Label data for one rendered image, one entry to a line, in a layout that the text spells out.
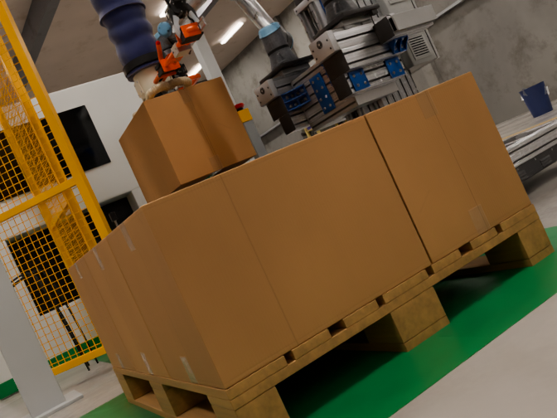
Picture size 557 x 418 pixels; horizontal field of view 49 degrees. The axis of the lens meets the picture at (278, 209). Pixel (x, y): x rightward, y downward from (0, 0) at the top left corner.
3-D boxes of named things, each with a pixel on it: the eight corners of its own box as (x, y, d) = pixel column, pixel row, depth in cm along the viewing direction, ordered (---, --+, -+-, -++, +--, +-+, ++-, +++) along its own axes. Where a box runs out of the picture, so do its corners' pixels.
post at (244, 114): (307, 274, 346) (233, 114, 346) (316, 269, 350) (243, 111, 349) (312, 274, 340) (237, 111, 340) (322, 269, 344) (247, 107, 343)
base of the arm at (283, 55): (289, 70, 316) (282, 53, 316) (305, 58, 303) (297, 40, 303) (267, 77, 308) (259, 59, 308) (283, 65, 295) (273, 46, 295)
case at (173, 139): (150, 210, 318) (118, 140, 318) (215, 182, 336) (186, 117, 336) (181, 185, 265) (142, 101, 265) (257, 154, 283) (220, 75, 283)
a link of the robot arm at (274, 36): (263, 54, 302) (252, 29, 302) (272, 56, 315) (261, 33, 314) (285, 42, 298) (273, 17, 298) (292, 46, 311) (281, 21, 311)
